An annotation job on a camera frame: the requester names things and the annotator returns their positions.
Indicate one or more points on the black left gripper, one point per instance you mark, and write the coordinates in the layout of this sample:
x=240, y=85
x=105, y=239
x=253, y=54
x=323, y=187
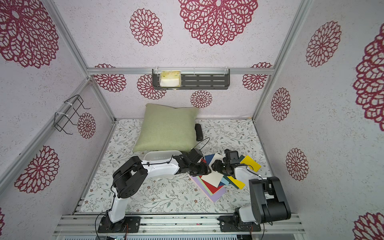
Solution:
x=204, y=170

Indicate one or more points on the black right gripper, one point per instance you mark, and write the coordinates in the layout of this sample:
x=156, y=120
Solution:
x=221, y=166

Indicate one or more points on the dark green envelope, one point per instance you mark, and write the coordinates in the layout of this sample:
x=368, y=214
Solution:
x=226, y=180

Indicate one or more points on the yellow envelope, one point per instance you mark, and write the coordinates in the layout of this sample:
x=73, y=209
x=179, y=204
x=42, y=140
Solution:
x=250, y=163

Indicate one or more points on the cream white envelope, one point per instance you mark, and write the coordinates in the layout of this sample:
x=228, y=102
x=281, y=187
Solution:
x=214, y=178

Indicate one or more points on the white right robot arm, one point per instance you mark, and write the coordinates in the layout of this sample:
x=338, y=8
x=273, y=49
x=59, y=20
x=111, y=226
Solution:
x=268, y=202

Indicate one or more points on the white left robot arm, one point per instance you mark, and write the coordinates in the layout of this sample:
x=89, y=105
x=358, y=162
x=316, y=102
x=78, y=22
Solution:
x=128, y=179

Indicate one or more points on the white plastic storage box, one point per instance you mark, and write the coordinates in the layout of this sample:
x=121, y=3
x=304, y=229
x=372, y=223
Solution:
x=160, y=155

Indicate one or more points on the light blue envelope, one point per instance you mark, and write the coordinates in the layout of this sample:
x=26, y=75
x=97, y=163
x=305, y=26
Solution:
x=222, y=183

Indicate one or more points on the dark blue envelope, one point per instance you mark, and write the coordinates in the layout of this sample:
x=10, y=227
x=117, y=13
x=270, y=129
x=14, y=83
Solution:
x=209, y=159

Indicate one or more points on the red envelope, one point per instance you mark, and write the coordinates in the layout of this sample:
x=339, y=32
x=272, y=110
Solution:
x=210, y=188

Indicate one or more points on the light green envelope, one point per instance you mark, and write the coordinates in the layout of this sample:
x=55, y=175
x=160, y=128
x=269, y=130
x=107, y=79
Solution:
x=221, y=191

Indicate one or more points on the small black cylinder object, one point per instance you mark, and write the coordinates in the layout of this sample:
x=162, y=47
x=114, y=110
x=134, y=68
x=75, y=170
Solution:
x=199, y=132

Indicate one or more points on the lilac envelope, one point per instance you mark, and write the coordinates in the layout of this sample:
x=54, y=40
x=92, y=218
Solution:
x=213, y=198

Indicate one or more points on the green square pillow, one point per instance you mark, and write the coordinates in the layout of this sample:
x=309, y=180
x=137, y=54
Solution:
x=166, y=129

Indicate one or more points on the yellow white sponge block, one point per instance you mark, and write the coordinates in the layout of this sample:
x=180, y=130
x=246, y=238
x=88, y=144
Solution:
x=170, y=79

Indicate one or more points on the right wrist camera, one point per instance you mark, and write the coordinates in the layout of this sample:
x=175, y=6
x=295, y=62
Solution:
x=232, y=157

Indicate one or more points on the aluminium front rail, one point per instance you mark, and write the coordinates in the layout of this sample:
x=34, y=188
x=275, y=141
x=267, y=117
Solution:
x=178, y=224

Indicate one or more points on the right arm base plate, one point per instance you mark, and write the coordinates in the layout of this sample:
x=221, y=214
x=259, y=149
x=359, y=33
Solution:
x=234, y=224

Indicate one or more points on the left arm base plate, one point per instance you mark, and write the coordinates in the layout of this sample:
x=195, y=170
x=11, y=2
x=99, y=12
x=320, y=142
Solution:
x=120, y=224

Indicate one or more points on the black wall shelf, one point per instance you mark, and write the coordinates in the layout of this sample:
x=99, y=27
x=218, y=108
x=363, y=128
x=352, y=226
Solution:
x=197, y=80

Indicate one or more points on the black wire wall rack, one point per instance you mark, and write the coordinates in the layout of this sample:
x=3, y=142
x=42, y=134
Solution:
x=61, y=119

